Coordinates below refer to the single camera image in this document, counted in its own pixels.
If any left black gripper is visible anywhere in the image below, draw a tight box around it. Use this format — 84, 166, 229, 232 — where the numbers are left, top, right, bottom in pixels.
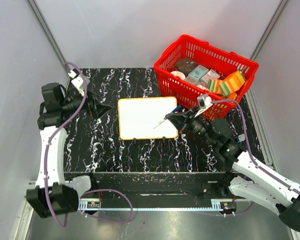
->
61, 87, 112, 119

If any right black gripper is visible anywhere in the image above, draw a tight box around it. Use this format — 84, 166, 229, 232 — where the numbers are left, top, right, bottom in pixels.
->
166, 105, 217, 148

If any blue capped whiteboard marker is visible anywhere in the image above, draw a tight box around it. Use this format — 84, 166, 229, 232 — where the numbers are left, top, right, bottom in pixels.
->
153, 104, 183, 129

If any yellow framed whiteboard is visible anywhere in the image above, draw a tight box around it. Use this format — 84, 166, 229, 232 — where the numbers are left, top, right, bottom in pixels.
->
117, 96, 178, 141

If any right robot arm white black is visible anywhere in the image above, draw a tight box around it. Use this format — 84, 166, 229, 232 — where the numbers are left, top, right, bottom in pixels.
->
165, 108, 300, 232

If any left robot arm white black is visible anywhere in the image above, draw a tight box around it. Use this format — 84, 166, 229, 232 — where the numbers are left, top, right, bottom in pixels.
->
26, 82, 111, 219

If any red plastic shopping basket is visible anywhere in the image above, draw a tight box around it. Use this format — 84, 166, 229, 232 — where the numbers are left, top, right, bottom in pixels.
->
154, 34, 259, 109

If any teal small carton box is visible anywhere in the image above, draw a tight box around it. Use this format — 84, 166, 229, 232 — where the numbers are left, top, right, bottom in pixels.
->
188, 64, 209, 80

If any pink white carton box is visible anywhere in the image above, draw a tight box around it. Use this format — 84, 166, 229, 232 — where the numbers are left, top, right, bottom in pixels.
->
200, 69, 220, 86

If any yellow green sponge pack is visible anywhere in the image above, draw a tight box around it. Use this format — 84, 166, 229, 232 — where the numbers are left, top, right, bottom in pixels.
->
207, 79, 228, 97

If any brown chocolate muffin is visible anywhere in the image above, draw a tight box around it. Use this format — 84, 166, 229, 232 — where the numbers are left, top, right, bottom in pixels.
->
175, 57, 197, 75

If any orange sponge pack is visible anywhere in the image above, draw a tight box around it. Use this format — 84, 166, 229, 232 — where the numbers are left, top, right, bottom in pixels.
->
222, 70, 246, 92

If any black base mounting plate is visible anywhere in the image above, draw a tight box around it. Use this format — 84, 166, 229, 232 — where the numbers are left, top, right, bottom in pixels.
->
64, 171, 248, 201

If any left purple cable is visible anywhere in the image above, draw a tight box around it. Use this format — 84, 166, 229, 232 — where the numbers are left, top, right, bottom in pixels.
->
44, 61, 134, 228

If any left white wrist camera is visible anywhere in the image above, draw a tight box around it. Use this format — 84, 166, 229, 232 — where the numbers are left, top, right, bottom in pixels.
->
68, 69, 85, 97

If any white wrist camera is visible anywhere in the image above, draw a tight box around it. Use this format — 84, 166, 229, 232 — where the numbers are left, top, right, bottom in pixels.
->
195, 93, 213, 117
68, 69, 85, 97

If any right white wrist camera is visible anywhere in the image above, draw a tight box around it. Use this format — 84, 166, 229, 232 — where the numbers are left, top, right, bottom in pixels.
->
195, 93, 213, 117

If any aluminium frame rail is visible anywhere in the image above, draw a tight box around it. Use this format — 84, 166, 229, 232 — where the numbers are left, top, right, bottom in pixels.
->
23, 179, 296, 213

